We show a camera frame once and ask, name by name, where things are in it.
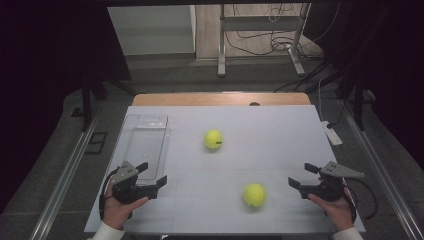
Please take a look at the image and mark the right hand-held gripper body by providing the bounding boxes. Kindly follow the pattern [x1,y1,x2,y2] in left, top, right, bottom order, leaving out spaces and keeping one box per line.
[299,161,365,203]

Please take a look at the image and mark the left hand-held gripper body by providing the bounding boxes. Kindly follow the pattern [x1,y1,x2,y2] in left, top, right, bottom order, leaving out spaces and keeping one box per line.
[111,160,159,205]

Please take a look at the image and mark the clear plastic container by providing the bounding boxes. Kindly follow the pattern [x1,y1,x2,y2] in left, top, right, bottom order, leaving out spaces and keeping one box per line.
[121,114,172,187]

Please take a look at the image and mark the yellow tennis ball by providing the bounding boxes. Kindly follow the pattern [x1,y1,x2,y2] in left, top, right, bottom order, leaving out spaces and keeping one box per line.
[203,129,224,150]
[242,182,268,208]

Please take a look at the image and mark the person's left hand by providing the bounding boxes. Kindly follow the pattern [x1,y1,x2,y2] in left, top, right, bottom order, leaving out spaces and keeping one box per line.
[103,181,150,231]

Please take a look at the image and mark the person's right hand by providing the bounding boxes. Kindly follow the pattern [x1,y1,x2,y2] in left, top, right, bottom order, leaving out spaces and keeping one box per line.
[307,181,356,233]

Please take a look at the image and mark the white power strip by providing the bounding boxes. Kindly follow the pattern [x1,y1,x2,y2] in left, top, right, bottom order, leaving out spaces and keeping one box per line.
[320,120,344,147]

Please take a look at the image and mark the white board table cover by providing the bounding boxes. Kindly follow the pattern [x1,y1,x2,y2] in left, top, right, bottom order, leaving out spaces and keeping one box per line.
[83,105,367,234]

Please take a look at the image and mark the black metal stand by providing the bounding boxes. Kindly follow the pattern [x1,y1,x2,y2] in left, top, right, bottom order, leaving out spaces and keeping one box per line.
[336,66,368,131]
[79,71,138,133]

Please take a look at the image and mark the black curtain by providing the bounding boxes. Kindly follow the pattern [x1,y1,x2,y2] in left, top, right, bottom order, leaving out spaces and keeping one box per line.
[0,0,133,214]
[303,0,424,171]

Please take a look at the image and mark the white cabinet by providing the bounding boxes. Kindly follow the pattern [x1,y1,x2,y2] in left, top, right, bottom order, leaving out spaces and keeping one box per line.
[107,4,197,56]

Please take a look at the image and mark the left hand-held gripper black cable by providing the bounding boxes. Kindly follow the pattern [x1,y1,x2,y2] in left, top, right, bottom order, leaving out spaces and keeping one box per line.
[98,168,119,221]

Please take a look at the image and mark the hand-held gripper black cable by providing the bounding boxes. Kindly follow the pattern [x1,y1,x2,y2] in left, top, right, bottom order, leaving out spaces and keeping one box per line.
[98,168,119,221]
[343,178,379,221]

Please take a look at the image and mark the right hand-held gripper black cable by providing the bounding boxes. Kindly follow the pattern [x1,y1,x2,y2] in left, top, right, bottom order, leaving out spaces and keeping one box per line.
[343,178,379,221]

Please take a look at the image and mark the black power strip cable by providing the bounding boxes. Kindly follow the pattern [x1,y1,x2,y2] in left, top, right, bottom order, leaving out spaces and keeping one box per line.
[327,99,345,130]

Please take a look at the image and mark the aluminium rail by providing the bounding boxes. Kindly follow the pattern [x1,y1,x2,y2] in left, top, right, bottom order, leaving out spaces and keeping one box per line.
[28,109,101,240]
[341,99,424,240]

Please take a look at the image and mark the tangle of floor cables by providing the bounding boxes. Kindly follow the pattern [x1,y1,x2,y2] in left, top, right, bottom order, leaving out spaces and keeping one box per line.
[224,3,334,63]

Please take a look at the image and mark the white metal desk frame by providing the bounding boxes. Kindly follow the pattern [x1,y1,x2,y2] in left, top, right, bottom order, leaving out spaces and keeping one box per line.
[217,3,311,78]

